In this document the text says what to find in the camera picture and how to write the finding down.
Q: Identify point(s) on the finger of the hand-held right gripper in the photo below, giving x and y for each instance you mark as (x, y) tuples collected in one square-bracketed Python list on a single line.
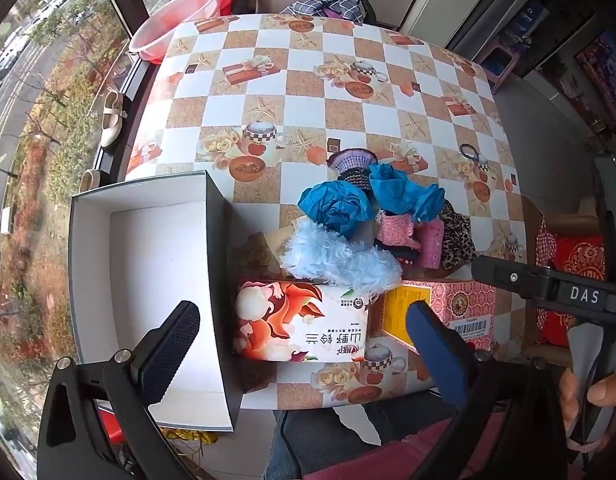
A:
[(512, 276)]

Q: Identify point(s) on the dark plaid cloth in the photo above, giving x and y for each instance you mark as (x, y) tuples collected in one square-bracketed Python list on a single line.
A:
[(313, 7)]

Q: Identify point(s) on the fluffy light blue scrunchie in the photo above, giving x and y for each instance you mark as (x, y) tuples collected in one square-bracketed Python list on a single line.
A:
[(333, 265)]

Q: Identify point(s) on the red patterned cushion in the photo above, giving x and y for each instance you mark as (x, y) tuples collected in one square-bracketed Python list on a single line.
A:
[(580, 260)]

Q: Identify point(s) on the floral tissue pack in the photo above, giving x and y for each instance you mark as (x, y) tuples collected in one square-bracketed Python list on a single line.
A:
[(288, 320)]

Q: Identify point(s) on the person's right hand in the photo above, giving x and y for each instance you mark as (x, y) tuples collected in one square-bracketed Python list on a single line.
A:
[(610, 392)]

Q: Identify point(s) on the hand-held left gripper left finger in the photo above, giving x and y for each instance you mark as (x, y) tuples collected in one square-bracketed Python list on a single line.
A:
[(165, 355)]

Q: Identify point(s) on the pink knit cloth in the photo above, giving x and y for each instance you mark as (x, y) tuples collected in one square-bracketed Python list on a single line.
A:
[(397, 230)]

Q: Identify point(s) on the leopard print scrunchie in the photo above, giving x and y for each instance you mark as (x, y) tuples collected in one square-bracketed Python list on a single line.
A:
[(457, 237)]

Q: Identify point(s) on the blue crinkled cloth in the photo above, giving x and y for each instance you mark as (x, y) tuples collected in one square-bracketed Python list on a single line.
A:
[(402, 192), (338, 207)]

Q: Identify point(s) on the checkered printed tablecloth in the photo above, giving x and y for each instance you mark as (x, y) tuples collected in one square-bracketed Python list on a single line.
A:
[(298, 85)]

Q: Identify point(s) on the pink box with yellow label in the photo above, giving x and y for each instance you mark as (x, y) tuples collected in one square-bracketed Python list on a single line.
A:
[(452, 305)]

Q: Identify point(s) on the person's pink garment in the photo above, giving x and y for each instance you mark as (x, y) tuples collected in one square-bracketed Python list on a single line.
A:
[(417, 452)]

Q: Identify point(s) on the person's legs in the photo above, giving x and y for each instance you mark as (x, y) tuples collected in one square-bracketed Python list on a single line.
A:
[(328, 440)]

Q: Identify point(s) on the purple crochet scrunchie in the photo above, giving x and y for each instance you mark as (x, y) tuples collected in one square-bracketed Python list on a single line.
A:
[(352, 162)]

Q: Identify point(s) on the brown armchair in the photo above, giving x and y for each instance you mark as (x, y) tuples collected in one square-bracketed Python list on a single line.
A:
[(562, 222)]

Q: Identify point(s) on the white cardboard box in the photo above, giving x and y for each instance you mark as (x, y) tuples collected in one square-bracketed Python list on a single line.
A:
[(148, 280)]

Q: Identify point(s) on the colourful wall poster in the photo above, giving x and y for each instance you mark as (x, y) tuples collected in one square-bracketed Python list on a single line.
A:
[(605, 77)]

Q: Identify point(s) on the red checked cloth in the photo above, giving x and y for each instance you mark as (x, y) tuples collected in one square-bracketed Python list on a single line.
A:
[(543, 250)]

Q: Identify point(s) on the large red plastic basin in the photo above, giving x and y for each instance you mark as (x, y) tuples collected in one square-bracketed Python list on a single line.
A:
[(180, 17)]

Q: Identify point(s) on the small red plastic basin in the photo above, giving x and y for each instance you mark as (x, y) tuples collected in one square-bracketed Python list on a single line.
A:
[(225, 4)]

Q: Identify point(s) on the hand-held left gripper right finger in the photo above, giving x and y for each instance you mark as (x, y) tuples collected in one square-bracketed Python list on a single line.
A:
[(437, 355)]

